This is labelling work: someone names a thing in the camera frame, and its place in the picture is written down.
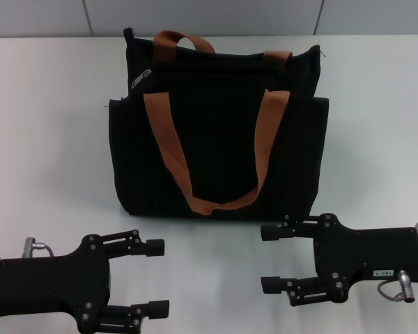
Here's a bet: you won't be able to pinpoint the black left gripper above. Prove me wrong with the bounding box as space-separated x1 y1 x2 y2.
0 228 171 334

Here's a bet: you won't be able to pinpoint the left gripper cable with connector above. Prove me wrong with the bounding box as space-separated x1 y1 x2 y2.
23 236 59 258

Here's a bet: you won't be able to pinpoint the silver zipper pull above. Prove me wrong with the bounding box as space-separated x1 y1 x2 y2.
131 68 153 90

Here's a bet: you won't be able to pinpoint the black food bag orange handles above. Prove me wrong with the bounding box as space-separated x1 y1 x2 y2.
104 27 331 221

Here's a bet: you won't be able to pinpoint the gripper cable with connector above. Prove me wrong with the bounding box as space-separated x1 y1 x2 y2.
23 236 59 258
376 269 416 304

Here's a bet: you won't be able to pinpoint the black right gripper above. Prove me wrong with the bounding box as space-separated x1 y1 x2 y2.
260 212 418 308

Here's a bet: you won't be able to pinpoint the right gripper cable with connector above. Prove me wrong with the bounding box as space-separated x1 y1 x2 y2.
376 269 416 304

